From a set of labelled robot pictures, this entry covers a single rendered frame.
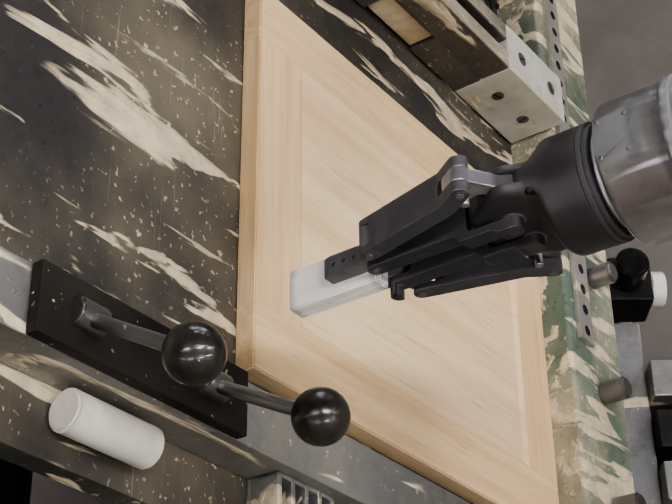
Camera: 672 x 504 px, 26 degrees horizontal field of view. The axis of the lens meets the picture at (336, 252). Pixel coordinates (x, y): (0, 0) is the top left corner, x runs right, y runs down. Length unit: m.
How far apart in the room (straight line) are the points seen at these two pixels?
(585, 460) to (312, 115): 0.46
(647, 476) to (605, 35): 1.44
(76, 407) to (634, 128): 0.38
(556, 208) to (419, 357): 0.49
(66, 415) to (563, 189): 0.34
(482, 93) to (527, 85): 0.05
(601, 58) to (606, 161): 2.10
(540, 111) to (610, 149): 0.82
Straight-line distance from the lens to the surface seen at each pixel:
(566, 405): 1.52
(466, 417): 1.37
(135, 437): 0.96
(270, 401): 0.95
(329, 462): 1.11
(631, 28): 2.99
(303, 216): 1.22
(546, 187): 0.85
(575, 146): 0.85
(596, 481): 1.51
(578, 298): 1.58
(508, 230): 0.88
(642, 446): 1.70
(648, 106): 0.83
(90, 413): 0.93
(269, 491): 1.07
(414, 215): 0.88
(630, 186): 0.83
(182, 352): 0.82
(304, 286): 0.96
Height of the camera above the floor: 2.27
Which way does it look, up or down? 59 degrees down
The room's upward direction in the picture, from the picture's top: straight up
